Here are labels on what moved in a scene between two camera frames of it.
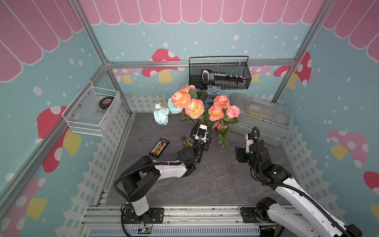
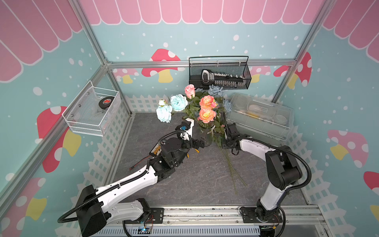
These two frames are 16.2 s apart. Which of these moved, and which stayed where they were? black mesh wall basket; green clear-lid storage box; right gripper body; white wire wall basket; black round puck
Moved: right gripper body
Stayed: black mesh wall basket; green clear-lid storage box; black round puck; white wire wall basket
